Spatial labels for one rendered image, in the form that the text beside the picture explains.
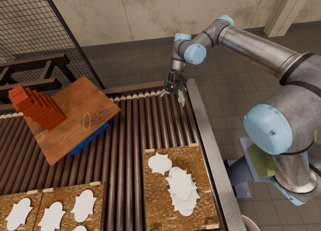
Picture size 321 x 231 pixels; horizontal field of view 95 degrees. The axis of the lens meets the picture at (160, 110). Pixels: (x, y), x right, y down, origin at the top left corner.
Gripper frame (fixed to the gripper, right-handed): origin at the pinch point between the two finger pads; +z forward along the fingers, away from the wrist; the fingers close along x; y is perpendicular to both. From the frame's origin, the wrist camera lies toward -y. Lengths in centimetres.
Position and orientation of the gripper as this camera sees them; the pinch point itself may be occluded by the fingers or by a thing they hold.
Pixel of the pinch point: (172, 101)
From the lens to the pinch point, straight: 85.9
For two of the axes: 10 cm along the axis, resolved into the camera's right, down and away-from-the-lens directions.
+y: -5.7, 3.7, -7.3
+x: 8.1, 4.0, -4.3
